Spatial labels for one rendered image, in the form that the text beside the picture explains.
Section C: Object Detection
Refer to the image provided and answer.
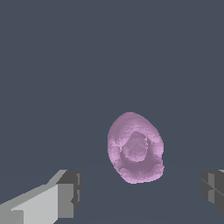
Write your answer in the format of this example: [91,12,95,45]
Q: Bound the pink hollow rounded object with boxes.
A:
[107,111,165,185]

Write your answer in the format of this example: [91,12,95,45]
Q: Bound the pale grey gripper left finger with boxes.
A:
[0,169,83,224]

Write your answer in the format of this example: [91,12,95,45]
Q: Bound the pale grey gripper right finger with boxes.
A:
[200,169,224,215]

